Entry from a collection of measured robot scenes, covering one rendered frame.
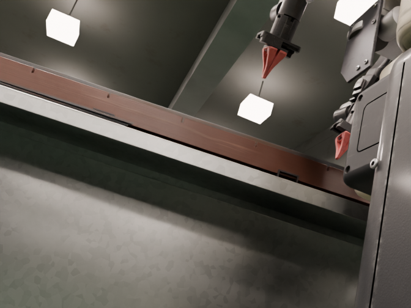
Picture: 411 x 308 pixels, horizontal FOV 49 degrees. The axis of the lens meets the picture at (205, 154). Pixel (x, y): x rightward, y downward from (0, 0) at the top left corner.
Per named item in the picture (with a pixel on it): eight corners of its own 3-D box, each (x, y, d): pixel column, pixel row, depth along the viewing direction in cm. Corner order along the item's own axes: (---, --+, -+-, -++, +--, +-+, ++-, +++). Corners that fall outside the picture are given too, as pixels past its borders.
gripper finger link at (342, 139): (325, 157, 129) (337, 132, 132) (346, 171, 129) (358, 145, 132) (334, 150, 123) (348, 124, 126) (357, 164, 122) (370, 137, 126)
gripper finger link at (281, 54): (242, 71, 112) (257, 36, 111) (268, 82, 113) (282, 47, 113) (249, 70, 106) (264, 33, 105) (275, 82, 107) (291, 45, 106)
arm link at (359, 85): (364, 75, 132) (385, 92, 134) (339, 87, 143) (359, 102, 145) (350, 107, 128) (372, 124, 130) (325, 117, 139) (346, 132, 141)
